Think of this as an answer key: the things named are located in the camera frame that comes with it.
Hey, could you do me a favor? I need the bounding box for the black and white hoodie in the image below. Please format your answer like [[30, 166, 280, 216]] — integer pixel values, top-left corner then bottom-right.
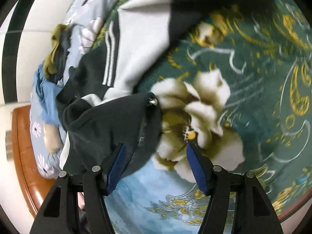
[[56, 0, 274, 176]]

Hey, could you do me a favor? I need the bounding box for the orange wooden headboard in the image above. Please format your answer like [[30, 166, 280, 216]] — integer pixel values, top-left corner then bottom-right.
[[12, 106, 55, 218]]

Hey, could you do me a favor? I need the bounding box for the beige plush garment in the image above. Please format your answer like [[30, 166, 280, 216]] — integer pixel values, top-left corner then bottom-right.
[[43, 123, 63, 154]]

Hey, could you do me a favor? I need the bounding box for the blue garment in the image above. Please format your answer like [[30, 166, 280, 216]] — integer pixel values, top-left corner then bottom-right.
[[33, 62, 62, 127]]

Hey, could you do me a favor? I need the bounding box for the teal floral bed blanket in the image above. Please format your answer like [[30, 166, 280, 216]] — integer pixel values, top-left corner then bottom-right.
[[106, 0, 311, 233]]

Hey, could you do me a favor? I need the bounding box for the olive green garment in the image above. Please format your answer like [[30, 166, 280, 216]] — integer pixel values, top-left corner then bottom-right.
[[43, 24, 68, 79]]

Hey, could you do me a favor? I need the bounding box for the grey-blue floral quilt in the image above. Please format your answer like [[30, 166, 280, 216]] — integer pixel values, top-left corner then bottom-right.
[[30, 0, 118, 179]]

